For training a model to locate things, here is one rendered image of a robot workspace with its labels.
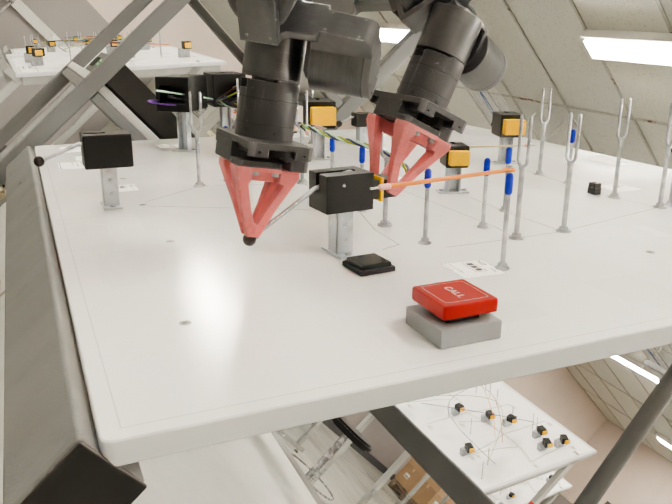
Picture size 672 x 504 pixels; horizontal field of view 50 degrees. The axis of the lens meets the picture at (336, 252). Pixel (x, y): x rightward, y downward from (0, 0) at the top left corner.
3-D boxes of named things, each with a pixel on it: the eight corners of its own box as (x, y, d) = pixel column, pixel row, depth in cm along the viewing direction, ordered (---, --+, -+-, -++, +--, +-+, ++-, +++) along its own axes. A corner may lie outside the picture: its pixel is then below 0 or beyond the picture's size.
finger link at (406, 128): (390, 194, 83) (423, 119, 82) (426, 209, 77) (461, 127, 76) (344, 174, 79) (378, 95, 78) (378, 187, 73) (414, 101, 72)
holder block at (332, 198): (308, 206, 77) (308, 169, 76) (353, 201, 79) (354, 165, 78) (326, 215, 73) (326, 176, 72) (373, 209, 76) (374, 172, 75)
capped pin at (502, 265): (492, 268, 73) (500, 164, 70) (498, 265, 74) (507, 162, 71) (505, 271, 72) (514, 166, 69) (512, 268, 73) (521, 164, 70)
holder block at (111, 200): (38, 207, 96) (29, 133, 93) (132, 200, 101) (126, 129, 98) (40, 215, 92) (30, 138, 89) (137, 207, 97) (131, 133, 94)
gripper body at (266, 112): (271, 150, 76) (281, 80, 74) (312, 168, 68) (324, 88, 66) (213, 144, 73) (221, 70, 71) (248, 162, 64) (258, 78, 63)
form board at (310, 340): (35, 156, 146) (34, 145, 145) (460, 131, 185) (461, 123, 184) (103, 476, 43) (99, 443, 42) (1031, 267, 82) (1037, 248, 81)
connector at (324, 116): (333, 124, 128) (334, 106, 127) (336, 125, 126) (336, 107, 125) (310, 124, 127) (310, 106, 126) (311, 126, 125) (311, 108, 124)
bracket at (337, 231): (321, 248, 79) (321, 204, 78) (340, 245, 80) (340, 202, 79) (340, 260, 75) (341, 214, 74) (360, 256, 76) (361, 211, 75)
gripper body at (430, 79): (408, 126, 84) (433, 67, 83) (462, 139, 75) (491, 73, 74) (365, 104, 80) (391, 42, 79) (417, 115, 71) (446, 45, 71)
